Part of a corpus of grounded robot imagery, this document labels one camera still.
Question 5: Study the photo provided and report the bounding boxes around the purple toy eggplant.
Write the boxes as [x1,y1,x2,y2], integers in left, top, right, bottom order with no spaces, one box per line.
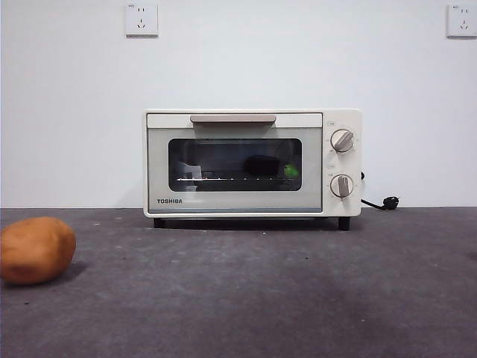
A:
[243,154,300,179]

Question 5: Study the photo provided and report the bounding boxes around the oven door with beige handle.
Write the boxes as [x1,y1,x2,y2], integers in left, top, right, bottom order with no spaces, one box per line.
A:
[146,112,323,214]

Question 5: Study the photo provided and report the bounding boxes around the beige oven knob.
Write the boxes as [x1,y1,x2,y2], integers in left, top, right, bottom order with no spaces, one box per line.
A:
[329,128,356,154]
[329,173,356,198]

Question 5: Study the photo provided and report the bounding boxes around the cream toaster oven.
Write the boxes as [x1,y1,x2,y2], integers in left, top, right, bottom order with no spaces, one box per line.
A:
[143,107,363,230]

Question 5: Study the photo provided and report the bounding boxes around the brown potato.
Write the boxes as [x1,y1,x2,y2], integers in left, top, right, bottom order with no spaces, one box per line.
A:
[0,216,78,286]

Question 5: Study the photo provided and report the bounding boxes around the metal oven wire rack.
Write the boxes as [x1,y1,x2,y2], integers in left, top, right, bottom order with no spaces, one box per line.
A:
[176,176,300,183]

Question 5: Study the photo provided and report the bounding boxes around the black oven power cable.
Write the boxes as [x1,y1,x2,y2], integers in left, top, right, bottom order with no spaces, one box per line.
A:
[359,170,402,210]

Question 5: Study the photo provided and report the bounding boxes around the white wall socket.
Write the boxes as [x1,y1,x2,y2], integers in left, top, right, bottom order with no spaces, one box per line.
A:
[446,4,477,39]
[124,2,159,38]

